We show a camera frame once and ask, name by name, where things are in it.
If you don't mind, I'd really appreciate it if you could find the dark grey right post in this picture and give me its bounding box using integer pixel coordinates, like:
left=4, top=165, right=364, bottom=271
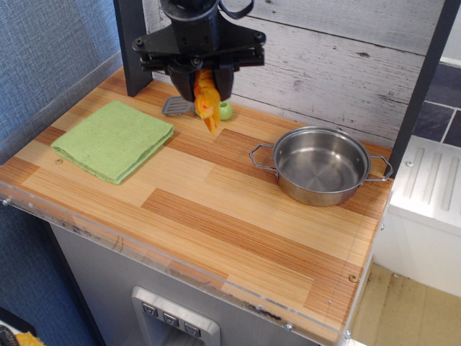
left=389, top=0, right=460, bottom=179

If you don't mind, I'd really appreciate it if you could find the grey spatula with green handle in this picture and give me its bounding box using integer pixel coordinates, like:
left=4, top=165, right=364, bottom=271
left=162, top=96, right=233, bottom=121

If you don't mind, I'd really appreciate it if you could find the dark grey left post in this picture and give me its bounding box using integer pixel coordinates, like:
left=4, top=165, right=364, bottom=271
left=113, top=0, right=153, bottom=97

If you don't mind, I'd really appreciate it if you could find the orange plush lobster tail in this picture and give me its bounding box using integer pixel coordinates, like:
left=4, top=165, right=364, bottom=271
left=193, top=68, right=220, bottom=133

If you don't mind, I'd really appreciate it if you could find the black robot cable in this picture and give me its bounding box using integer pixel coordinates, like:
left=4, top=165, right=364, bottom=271
left=218, top=0, right=256, bottom=21

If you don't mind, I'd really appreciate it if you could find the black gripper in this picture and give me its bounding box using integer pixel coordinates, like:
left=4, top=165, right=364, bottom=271
left=133, top=6, right=266, bottom=102

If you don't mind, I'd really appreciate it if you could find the folded green cloth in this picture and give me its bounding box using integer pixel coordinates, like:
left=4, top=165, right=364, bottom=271
left=51, top=101, right=174, bottom=185

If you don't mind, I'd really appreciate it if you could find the dark grey post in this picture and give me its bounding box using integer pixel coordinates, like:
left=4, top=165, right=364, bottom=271
left=113, top=0, right=153, bottom=97
left=389, top=0, right=460, bottom=179

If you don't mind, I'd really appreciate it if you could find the white toy sink unit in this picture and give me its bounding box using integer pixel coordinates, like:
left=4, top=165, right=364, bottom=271
left=374, top=136, right=460, bottom=296

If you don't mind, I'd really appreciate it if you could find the stainless steel pot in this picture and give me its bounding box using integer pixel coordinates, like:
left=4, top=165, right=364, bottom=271
left=249, top=126, right=393, bottom=207

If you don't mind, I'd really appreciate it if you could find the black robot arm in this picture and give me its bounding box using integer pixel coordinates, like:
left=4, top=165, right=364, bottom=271
left=133, top=1, right=266, bottom=102

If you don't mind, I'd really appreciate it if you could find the silver dispenser button panel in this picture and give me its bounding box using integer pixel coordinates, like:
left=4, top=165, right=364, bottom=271
left=132, top=286, right=221, bottom=345

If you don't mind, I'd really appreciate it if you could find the yellow plush toy on floor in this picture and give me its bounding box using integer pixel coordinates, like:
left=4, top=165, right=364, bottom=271
left=15, top=332, right=45, bottom=346

